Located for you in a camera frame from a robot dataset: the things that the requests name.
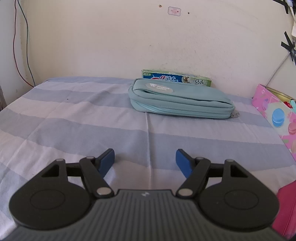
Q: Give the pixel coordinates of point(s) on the pink macaron gift box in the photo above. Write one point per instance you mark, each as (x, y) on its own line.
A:
(277, 118)

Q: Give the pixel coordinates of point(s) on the teal zipper pouch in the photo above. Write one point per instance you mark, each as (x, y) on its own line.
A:
(180, 102)

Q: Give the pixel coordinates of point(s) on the black tape cross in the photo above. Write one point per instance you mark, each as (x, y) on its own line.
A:
(289, 45)

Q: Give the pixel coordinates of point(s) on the striped bed sheet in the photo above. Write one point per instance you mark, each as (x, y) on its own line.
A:
(69, 120)

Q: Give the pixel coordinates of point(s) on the magenta bag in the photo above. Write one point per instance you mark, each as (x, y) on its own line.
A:
(286, 213)

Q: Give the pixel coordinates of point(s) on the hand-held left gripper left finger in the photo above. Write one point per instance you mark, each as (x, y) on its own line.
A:
(107, 161)

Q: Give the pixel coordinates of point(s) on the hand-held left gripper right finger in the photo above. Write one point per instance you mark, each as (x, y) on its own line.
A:
(183, 162)

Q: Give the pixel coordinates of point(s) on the green toothpaste box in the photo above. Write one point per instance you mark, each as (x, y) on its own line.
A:
(196, 80)

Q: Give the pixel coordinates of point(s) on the pink wall sticker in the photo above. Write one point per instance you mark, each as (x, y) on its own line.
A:
(174, 11)

